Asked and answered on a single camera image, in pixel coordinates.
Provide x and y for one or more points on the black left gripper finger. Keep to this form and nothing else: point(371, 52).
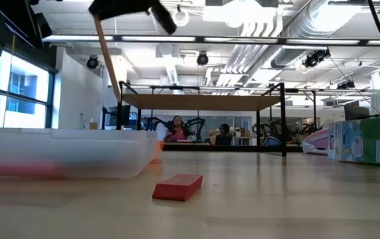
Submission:
point(127, 2)
point(120, 10)

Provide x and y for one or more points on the orange pencil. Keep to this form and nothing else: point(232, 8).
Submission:
point(107, 56)

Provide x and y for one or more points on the clear plastic container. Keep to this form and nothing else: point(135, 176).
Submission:
point(60, 146)

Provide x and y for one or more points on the red eraser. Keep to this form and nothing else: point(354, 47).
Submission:
point(176, 187)

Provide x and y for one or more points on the green yellow crayon box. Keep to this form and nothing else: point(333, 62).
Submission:
point(366, 141)

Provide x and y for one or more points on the background black robot arm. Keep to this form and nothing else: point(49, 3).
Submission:
point(196, 124)
point(158, 123)

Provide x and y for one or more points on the long ceiling light bar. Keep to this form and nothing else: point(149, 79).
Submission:
point(143, 38)

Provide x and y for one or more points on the black ceiling spotlight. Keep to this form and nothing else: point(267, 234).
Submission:
point(316, 58)
point(202, 58)
point(92, 62)

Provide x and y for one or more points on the black computer monitor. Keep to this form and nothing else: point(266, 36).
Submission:
point(356, 113)
point(127, 114)

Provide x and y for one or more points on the person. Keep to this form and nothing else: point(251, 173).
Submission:
point(224, 137)
point(176, 134)

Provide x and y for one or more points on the large window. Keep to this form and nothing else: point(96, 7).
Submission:
point(20, 86)

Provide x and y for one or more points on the blue white round object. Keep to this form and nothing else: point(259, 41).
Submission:
point(272, 141)

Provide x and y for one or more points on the silver ventilation duct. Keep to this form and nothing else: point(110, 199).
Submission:
point(289, 54)

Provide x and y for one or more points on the black aluminium table frame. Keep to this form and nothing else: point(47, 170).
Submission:
point(243, 148)

